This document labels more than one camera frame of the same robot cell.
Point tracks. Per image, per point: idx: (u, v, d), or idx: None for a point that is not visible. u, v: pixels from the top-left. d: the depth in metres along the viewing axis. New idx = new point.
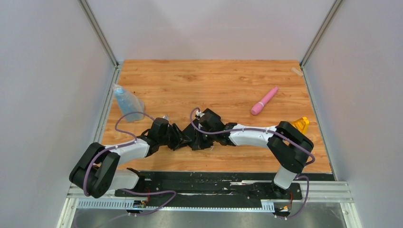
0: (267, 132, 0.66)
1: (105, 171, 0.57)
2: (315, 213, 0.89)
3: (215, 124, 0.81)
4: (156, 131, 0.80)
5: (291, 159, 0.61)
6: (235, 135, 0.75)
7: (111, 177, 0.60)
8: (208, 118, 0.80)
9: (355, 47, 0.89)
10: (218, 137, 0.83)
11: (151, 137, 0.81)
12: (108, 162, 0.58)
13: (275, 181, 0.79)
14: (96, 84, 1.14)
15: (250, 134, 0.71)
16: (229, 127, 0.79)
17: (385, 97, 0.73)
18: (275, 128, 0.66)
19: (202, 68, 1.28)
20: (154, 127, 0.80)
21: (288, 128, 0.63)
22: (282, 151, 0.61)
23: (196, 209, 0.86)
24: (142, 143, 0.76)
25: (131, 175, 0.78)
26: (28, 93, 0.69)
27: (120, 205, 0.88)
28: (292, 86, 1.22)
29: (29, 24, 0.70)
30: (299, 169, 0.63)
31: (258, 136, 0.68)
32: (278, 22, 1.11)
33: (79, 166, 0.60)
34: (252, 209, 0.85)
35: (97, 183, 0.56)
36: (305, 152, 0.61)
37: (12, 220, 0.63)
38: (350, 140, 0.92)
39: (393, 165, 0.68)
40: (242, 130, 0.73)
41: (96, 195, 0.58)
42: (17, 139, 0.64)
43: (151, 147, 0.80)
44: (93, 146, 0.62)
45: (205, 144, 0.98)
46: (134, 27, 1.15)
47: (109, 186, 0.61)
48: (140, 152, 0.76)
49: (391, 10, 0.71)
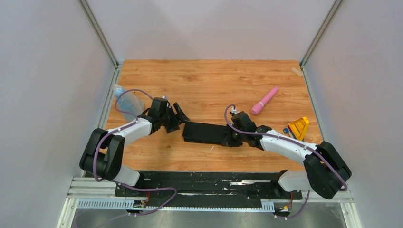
0: (306, 149, 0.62)
1: (114, 154, 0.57)
2: (315, 213, 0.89)
3: (247, 124, 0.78)
4: (156, 109, 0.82)
5: (325, 183, 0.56)
6: (266, 140, 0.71)
7: (120, 159, 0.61)
8: (240, 116, 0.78)
9: (355, 47, 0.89)
10: (248, 137, 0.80)
11: (152, 115, 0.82)
12: (115, 145, 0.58)
13: (279, 180, 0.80)
14: (96, 84, 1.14)
15: (286, 144, 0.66)
16: (262, 129, 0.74)
17: (385, 97, 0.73)
18: (315, 147, 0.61)
19: (202, 68, 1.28)
20: (154, 105, 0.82)
21: (330, 150, 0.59)
22: (318, 172, 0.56)
23: (196, 209, 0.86)
24: (143, 121, 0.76)
25: (134, 172, 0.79)
26: (28, 94, 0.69)
27: (120, 205, 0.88)
28: (292, 86, 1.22)
29: (29, 24, 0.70)
30: (329, 195, 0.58)
31: (294, 149, 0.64)
32: (278, 22, 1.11)
33: (86, 153, 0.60)
34: (252, 209, 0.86)
35: (108, 167, 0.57)
36: (341, 180, 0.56)
37: (11, 220, 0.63)
38: (350, 140, 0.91)
39: (392, 165, 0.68)
40: (277, 138, 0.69)
41: (109, 178, 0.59)
42: (17, 140, 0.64)
43: (153, 125, 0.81)
44: (96, 131, 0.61)
45: (234, 142, 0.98)
46: (134, 27, 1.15)
47: (119, 168, 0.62)
48: (143, 130, 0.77)
49: (391, 10, 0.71)
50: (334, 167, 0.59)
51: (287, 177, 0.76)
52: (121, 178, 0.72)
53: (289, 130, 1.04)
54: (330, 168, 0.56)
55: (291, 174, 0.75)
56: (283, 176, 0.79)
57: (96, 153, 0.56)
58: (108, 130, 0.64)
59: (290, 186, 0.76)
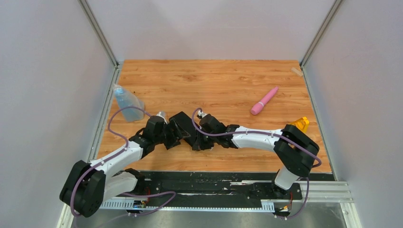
0: (273, 136, 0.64)
1: (92, 193, 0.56)
2: (315, 213, 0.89)
3: (216, 126, 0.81)
4: (150, 130, 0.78)
5: (298, 163, 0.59)
6: (238, 138, 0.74)
7: (100, 194, 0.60)
8: (209, 120, 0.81)
9: (355, 47, 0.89)
10: (219, 140, 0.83)
11: (147, 137, 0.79)
12: (94, 184, 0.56)
13: (276, 182, 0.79)
14: (95, 84, 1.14)
15: (255, 137, 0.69)
16: (232, 128, 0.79)
17: (385, 97, 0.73)
18: (281, 132, 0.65)
19: (202, 68, 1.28)
20: (148, 126, 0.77)
21: (294, 131, 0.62)
22: (289, 156, 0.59)
23: (196, 209, 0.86)
24: (134, 148, 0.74)
25: (129, 180, 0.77)
26: (28, 93, 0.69)
27: (120, 205, 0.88)
28: (292, 86, 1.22)
29: (29, 24, 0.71)
30: (305, 174, 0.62)
31: (264, 139, 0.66)
32: (279, 22, 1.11)
33: (66, 187, 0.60)
34: (252, 209, 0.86)
35: (85, 204, 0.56)
36: (311, 156, 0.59)
37: (12, 220, 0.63)
38: (350, 140, 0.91)
39: (392, 165, 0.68)
40: (246, 134, 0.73)
41: (87, 214, 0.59)
42: (17, 139, 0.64)
43: (145, 147, 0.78)
44: (77, 166, 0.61)
45: (205, 145, 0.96)
46: (134, 27, 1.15)
47: (100, 202, 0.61)
48: (133, 156, 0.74)
49: (391, 10, 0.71)
50: (303, 146, 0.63)
51: (281, 177, 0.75)
52: (113, 192, 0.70)
53: None
54: (299, 148, 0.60)
55: (281, 171, 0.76)
56: (277, 177, 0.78)
57: (75, 189, 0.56)
58: (91, 164, 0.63)
59: (288, 185, 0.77)
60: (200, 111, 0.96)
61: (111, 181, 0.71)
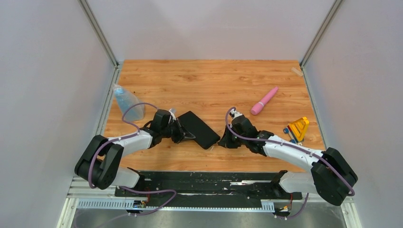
0: (312, 156, 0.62)
1: (110, 163, 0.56)
2: (315, 213, 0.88)
3: (249, 129, 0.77)
4: (158, 122, 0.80)
5: (334, 191, 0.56)
6: (270, 147, 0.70)
7: (116, 168, 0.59)
8: (242, 121, 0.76)
9: (354, 47, 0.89)
10: (250, 145, 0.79)
11: (154, 128, 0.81)
12: (112, 154, 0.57)
13: (281, 183, 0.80)
14: (95, 84, 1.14)
15: (292, 151, 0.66)
16: (265, 135, 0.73)
17: (385, 97, 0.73)
18: (321, 154, 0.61)
19: (202, 68, 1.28)
20: (156, 118, 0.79)
21: (336, 157, 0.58)
22: (326, 180, 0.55)
23: (196, 209, 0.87)
24: (144, 134, 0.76)
25: (133, 174, 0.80)
26: (28, 94, 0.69)
27: (120, 205, 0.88)
28: (292, 86, 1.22)
29: (29, 25, 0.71)
30: (338, 201, 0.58)
31: (301, 157, 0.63)
32: (278, 22, 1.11)
33: (83, 158, 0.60)
34: (252, 209, 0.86)
35: (102, 175, 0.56)
36: (349, 186, 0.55)
37: (11, 220, 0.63)
38: (350, 140, 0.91)
39: (392, 166, 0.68)
40: (280, 144, 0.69)
41: (102, 187, 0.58)
42: (17, 140, 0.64)
43: (154, 138, 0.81)
44: (96, 138, 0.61)
45: (232, 144, 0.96)
46: (134, 28, 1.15)
47: (114, 176, 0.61)
48: (143, 143, 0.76)
49: (391, 11, 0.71)
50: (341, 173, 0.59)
51: (289, 180, 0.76)
52: (120, 180, 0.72)
53: (289, 130, 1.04)
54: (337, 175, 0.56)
55: (291, 175, 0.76)
56: (283, 178, 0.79)
57: (93, 159, 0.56)
58: (109, 138, 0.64)
59: (292, 188, 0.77)
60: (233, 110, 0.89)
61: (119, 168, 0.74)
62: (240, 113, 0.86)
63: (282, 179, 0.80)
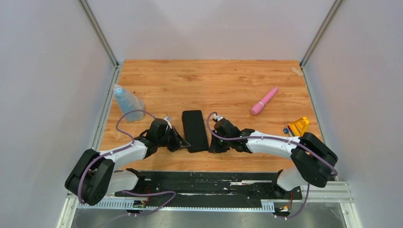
0: (290, 143, 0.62)
1: (100, 179, 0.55)
2: (316, 213, 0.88)
3: (231, 130, 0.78)
4: (154, 132, 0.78)
5: (315, 173, 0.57)
6: (252, 143, 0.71)
7: (107, 184, 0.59)
8: (224, 124, 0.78)
9: (354, 47, 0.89)
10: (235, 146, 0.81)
11: (150, 137, 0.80)
12: (103, 170, 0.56)
13: (278, 182, 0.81)
14: (95, 84, 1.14)
15: (271, 143, 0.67)
16: (246, 133, 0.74)
17: (385, 97, 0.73)
18: (298, 139, 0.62)
19: (202, 68, 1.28)
20: (152, 128, 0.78)
21: (313, 140, 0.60)
22: (306, 164, 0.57)
23: (196, 209, 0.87)
24: (139, 146, 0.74)
25: (130, 177, 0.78)
26: (28, 93, 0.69)
27: (120, 205, 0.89)
28: (292, 86, 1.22)
29: (29, 25, 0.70)
30: (322, 184, 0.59)
31: (281, 146, 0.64)
32: (279, 22, 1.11)
33: (74, 173, 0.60)
34: (252, 209, 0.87)
35: (91, 191, 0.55)
36: (329, 166, 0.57)
37: (11, 221, 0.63)
38: (350, 140, 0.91)
39: (392, 166, 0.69)
40: (262, 138, 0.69)
41: (91, 203, 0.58)
42: (17, 140, 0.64)
43: (149, 148, 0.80)
44: (87, 153, 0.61)
45: (220, 148, 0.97)
46: (134, 27, 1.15)
47: (105, 192, 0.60)
48: (138, 154, 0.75)
49: (391, 11, 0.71)
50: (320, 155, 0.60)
51: (284, 179, 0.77)
52: (114, 187, 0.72)
53: (289, 130, 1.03)
54: (316, 157, 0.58)
55: (286, 173, 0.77)
56: (280, 177, 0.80)
57: (83, 175, 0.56)
58: (100, 153, 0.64)
59: (289, 186, 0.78)
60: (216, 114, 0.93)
61: (114, 175, 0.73)
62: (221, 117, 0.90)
63: (279, 178, 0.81)
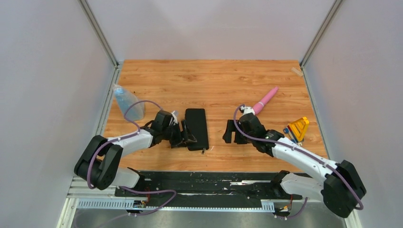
0: (325, 166, 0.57)
1: (109, 164, 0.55)
2: (315, 213, 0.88)
3: (257, 127, 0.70)
4: (159, 123, 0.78)
5: (345, 205, 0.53)
6: (280, 150, 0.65)
7: (116, 169, 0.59)
8: (251, 119, 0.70)
9: (355, 47, 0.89)
10: (258, 147, 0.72)
11: (155, 128, 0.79)
12: (112, 154, 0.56)
13: (282, 183, 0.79)
14: (95, 84, 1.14)
15: (303, 158, 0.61)
16: (274, 136, 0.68)
17: (386, 98, 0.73)
18: (335, 165, 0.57)
19: (202, 68, 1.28)
20: (158, 118, 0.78)
21: (351, 172, 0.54)
22: (340, 194, 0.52)
23: (196, 208, 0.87)
24: (145, 134, 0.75)
25: (133, 174, 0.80)
26: (29, 94, 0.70)
27: (120, 205, 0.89)
28: (292, 86, 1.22)
29: (29, 25, 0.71)
30: (345, 214, 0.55)
31: (313, 166, 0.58)
32: (278, 23, 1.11)
33: (82, 159, 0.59)
34: (252, 209, 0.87)
35: (101, 175, 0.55)
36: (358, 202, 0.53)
37: (11, 221, 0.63)
38: (350, 140, 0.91)
39: (392, 166, 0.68)
40: (292, 148, 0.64)
41: (101, 187, 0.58)
42: (17, 140, 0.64)
43: (154, 138, 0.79)
44: (95, 138, 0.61)
45: (241, 140, 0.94)
46: (134, 27, 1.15)
47: (114, 177, 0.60)
48: (144, 142, 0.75)
49: (391, 11, 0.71)
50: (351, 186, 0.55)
51: (294, 185, 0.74)
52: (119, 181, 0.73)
53: (289, 130, 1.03)
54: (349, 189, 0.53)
55: (298, 179, 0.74)
56: (285, 179, 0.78)
57: (92, 160, 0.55)
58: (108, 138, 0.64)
59: (292, 191, 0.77)
60: (243, 106, 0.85)
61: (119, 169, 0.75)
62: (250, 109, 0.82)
63: (283, 179, 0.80)
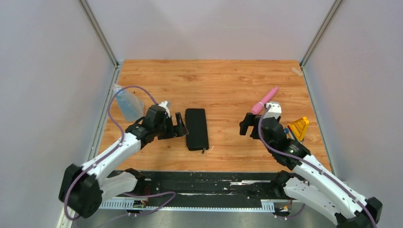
0: (356, 202, 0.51)
1: (85, 197, 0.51)
2: (315, 212, 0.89)
3: (280, 137, 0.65)
4: (151, 119, 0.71)
5: None
6: (305, 170, 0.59)
7: (97, 196, 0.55)
8: (275, 128, 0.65)
9: (355, 47, 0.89)
10: (278, 159, 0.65)
11: (146, 126, 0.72)
12: (86, 187, 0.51)
13: (285, 187, 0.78)
14: (95, 84, 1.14)
15: (331, 186, 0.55)
16: (297, 149, 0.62)
17: (386, 97, 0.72)
18: (365, 203, 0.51)
19: (202, 68, 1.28)
20: (149, 114, 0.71)
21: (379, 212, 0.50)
22: None
23: (196, 209, 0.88)
24: (129, 142, 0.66)
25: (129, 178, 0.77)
26: (29, 94, 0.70)
27: (121, 205, 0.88)
28: (292, 86, 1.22)
29: (29, 25, 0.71)
30: None
31: (341, 198, 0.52)
32: (279, 22, 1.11)
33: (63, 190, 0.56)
34: (252, 209, 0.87)
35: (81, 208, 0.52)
36: None
37: (11, 221, 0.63)
38: (350, 140, 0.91)
39: (392, 166, 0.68)
40: (320, 172, 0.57)
41: (86, 215, 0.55)
42: (17, 140, 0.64)
43: (145, 137, 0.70)
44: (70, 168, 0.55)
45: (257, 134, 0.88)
46: (134, 27, 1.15)
47: (99, 202, 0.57)
48: (130, 152, 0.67)
49: (391, 11, 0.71)
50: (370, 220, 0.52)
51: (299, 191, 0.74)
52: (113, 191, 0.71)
53: (289, 130, 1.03)
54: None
55: (306, 187, 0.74)
56: (291, 185, 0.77)
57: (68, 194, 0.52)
58: (85, 164, 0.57)
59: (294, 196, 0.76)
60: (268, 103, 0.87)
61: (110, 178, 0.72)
62: (275, 108, 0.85)
63: (288, 185, 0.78)
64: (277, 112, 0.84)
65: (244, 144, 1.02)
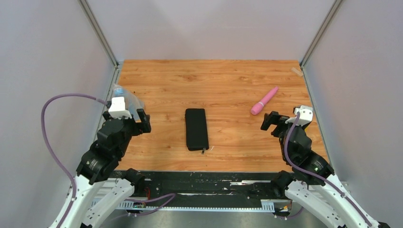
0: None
1: None
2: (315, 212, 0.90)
3: (305, 153, 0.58)
4: (103, 145, 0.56)
5: None
6: (327, 191, 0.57)
7: None
8: (301, 143, 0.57)
9: (355, 47, 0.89)
10: (296, 173, 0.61)
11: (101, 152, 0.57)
12: None
13: (288, 189, 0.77)
14: (95, 84, 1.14)
15: (349, 210, 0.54)
16: (321, 167, 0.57)
17: (386, 97, 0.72)
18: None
19: (202, 68, 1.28)
20: (99, 140, 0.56)
21: None
22: None
23: (196, 208, 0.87)
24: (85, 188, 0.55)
25: (126, 185, 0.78)
26: (29, 94, 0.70)
27: (120, 205, 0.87)
28: (292, 86, 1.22)
29: (29, 25, 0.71)
30: None
31: (358, 224, 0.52)
32: (279, 22, 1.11)
33: None
34: (252, 209, 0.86)
35: None
36: None
37: (11, 222, 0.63)
38: (350, 140, 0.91)
39: (392, 166, 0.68)
40: (342, 195, 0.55)
41: None
42: (17, 139, 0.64)
43: (102, 168, 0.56)
44: None
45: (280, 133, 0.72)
46: (134, 28, 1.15)
47: None
48: (91, 194, 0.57)
49: (391, 11, 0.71)
50: None
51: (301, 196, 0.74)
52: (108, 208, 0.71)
53: None
54: None
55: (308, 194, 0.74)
56: (293, 188, 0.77)
57: None
58: None
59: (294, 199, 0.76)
60: (300, 108, 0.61)
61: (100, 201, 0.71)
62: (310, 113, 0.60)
63: (290, 188, 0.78)
64: (308, 120, 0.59)
65: (244, 144, 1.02)
